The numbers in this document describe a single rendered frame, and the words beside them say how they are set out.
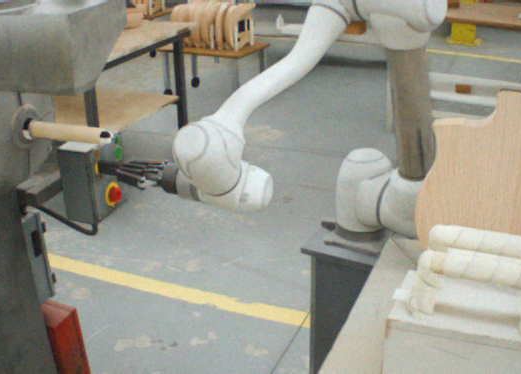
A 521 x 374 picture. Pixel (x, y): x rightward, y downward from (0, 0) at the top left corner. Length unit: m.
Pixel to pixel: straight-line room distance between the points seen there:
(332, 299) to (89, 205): 0.79
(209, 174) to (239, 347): 1.51
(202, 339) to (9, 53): 1.84
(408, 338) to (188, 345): 1.83
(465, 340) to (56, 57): 0.79
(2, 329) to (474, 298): 1.17
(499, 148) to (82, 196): 1.00
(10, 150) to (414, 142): 0.96
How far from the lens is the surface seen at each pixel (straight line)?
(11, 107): 1.44
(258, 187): 1.44
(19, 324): 1.82
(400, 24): 1.54
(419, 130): 1.70
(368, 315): 1.32
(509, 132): 1.25
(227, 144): 1.33
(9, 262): 1.74
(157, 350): 2.77
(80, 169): 1.68
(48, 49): 1.16
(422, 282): 0.99
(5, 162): 1.45
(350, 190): 1.92
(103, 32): 1.20
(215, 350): 2.74
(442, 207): 1.32
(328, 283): 2.04
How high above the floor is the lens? 1.70
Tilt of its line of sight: 25 degrees down
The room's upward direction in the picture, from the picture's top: 2 degrees counter-clockwise
